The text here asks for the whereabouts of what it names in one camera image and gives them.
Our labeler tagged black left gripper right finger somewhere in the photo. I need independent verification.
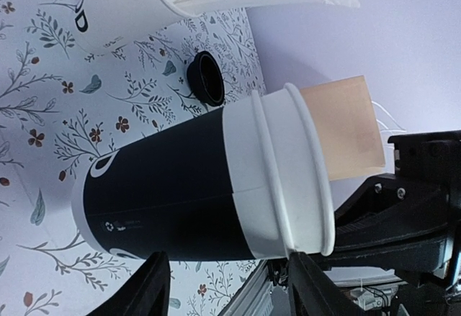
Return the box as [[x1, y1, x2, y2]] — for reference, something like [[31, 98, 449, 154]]
[[288, 253, 352, 315]]

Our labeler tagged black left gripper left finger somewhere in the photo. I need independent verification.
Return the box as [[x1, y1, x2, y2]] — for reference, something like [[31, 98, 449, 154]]
[[89, 252, 171, 316]]

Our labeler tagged black and white coffee cup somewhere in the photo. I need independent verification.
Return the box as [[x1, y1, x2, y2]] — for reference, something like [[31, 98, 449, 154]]
[[71, 83, 335, 261]]

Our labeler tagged black plastic cup lid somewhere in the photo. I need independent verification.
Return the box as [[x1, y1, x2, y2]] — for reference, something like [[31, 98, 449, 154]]
[[187, 51, 224, 107]]

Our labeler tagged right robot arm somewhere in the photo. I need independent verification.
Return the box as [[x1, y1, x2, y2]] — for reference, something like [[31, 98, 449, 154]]
[[316, 130, 460, 300]]

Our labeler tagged brown paper bag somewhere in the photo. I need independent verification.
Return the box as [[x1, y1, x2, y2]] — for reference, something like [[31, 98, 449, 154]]
[[300, 76, 385, 181]]

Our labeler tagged white paper straw cup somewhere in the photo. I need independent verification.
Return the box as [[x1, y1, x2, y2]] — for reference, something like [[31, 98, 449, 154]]
[[71, 0, 196, 55]]

